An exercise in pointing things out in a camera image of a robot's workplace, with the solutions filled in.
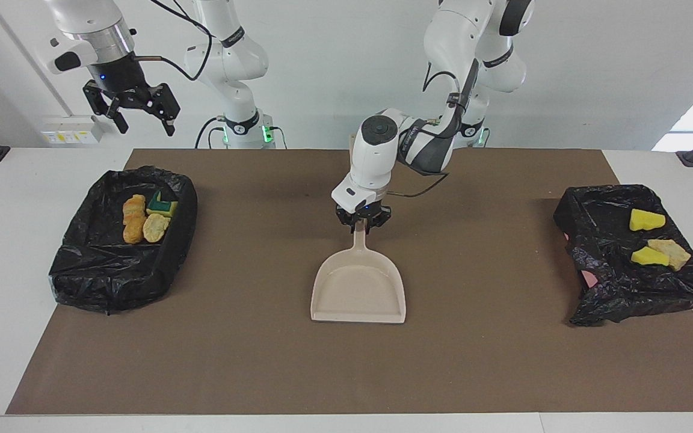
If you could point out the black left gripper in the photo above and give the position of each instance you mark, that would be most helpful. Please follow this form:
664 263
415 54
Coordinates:
370 211

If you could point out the pink plastic bin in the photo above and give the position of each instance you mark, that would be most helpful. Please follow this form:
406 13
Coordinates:
589 278

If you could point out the pale rock-like bread chunk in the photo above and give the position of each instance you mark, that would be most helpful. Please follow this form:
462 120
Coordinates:
674 252

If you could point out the white wall outlet box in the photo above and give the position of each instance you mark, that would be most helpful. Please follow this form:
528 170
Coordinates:
70 133

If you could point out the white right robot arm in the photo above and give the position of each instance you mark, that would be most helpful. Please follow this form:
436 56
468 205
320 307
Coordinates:
232 60

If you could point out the wide yellow sponge piece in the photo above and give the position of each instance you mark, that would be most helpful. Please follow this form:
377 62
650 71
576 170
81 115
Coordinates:
646 220

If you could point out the brown peanut-shaped bread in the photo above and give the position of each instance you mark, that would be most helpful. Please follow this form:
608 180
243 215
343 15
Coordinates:
134 231

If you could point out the yellow sponge with green back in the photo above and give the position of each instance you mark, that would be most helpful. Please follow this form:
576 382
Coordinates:
163 207

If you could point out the brown table mat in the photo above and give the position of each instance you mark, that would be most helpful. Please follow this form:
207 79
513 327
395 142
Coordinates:
346 361

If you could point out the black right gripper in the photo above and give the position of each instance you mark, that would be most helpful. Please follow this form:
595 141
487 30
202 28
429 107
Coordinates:
133 93

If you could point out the right black trash bag bin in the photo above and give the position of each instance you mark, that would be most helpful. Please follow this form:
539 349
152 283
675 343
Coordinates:
100 270

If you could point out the white wall conduit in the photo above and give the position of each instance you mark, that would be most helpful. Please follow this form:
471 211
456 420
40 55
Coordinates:
29 57

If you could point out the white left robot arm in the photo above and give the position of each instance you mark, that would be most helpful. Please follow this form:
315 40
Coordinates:
376 156

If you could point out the black trash bag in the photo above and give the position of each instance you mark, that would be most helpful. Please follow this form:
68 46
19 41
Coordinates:
611 282

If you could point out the beige plastic dustpan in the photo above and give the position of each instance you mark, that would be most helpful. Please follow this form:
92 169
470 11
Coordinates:
358 288

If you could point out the small yellow sponge piece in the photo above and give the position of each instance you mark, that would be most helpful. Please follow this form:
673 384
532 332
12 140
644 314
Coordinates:
649 258

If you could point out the orange striped bread roll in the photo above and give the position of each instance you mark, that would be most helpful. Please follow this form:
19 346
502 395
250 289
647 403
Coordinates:
134 207

